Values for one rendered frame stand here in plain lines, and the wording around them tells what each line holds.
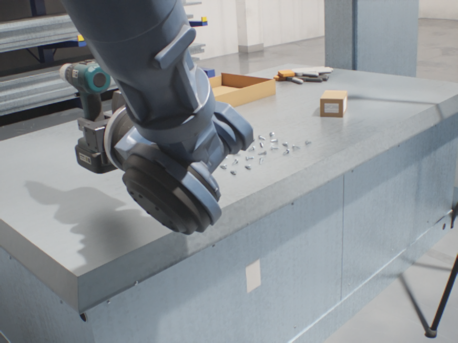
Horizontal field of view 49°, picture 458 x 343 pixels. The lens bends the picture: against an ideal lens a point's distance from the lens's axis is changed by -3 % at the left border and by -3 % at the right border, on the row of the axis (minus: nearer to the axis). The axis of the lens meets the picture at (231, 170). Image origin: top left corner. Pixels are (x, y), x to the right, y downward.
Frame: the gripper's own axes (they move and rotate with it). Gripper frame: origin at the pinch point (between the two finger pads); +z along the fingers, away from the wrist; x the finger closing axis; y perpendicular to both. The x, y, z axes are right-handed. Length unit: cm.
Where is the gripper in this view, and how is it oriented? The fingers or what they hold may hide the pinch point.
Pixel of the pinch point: (95, 122)
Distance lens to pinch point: 116.0
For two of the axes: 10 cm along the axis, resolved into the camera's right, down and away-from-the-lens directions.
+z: -6.6, -2.3, 7.2
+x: 7.5, -2.9, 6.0
